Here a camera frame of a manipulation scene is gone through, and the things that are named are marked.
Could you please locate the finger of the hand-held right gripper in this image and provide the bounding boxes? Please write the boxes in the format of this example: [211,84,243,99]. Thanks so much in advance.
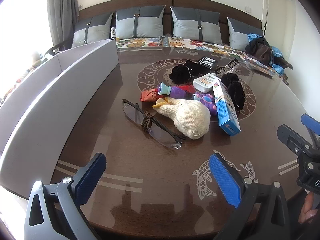
[301,113,320,140]
[277,124,313,155]

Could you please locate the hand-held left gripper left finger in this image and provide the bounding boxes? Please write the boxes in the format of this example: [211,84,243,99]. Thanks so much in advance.
[24,152,108,240]

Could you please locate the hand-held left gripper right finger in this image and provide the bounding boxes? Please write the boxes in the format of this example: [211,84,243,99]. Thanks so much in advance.
[209,152,291,240]

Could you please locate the blue white carton box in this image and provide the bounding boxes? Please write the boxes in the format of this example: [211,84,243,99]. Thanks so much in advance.
[212,78,242,137]

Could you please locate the cream knitted pouch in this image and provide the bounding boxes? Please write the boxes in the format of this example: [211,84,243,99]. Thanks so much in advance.
[152,97,211,140]

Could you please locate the dark framed eyeglasses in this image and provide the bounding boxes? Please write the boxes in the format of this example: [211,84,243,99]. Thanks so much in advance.
[122,99,187,150]

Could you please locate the brown hair tie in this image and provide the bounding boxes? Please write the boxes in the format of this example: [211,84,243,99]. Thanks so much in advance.
[140,113,154,132]

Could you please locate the rhinestone bow hair clip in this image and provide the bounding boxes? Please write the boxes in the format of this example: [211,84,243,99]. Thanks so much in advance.
[215,59,242,78]

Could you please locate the purple toy wand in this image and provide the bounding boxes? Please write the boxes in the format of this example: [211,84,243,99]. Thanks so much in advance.
[157,83,217,115]

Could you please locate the red gold-emblem candy packet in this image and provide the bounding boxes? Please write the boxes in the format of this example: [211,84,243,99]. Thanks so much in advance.
[140,89,160,102]

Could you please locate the black beaded velvet scrunchie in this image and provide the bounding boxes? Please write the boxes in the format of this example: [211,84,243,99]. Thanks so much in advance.
[168,60,202,83]

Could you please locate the person's right hand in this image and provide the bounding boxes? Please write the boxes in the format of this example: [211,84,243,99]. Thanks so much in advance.
[299,194,318,224]

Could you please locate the dark bag with blue cloth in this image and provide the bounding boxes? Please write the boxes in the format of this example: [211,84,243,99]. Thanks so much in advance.
[247,32,283,73]

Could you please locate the brown leather handbag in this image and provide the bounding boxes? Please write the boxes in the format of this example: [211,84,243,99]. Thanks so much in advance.
[254,42,275,64]

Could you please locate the black garment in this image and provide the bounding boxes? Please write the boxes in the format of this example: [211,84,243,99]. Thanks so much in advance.
[245,37,269,55]

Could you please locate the black box with white labels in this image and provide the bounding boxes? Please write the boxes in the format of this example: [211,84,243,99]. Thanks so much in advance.
[196,56,218,70]

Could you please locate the grey two-tone pillow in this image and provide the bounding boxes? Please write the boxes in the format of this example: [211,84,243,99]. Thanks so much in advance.
[227,17,263,51]
[71,12,114,48]
[170,6,223,44]
[115,5,166,39]

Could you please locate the floral printed blanket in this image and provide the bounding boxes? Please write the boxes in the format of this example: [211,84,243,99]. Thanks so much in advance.
[116,35,288,80]

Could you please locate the grey curtain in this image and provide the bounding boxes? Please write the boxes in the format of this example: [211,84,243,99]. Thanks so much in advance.
[47,0,79,48]

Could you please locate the thin wall pipe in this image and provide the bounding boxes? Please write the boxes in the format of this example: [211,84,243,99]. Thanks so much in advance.
[262,0,269,38]

